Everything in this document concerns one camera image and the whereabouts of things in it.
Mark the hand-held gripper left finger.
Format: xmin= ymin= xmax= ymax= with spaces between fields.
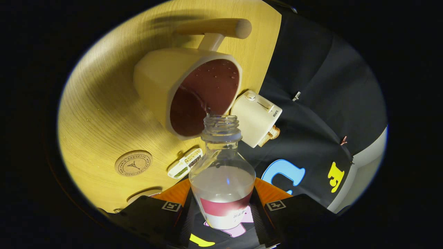
xmin=99 ymin=178 xmax=198 ymax=248

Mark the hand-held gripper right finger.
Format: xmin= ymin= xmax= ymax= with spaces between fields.
xmin=249 ymin=177 xmax=338 ymax=248

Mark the clear juice bottle red label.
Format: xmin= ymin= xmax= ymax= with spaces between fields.
xmin=189 ymin=115 xmax=256 ymax=230

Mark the cream cup wooden handle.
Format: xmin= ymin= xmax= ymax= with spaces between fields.
xmin=133 ymin=18 xmax=252 ymax=140

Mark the white divided seasoning dish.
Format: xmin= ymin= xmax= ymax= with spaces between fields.
xmin=168 ymin=148 xmax=203 ymax=179

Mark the cream toaster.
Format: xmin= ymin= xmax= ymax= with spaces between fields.
xmin=230 ymin=90 xmax=282 ymax=148

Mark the wooden table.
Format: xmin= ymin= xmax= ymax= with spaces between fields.
xmin=57 ymin=0 xmax=282 ymax=213

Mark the black backdrop cloth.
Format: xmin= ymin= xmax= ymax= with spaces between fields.
xmin=187 ymin=3 xmax=387 ymax=249

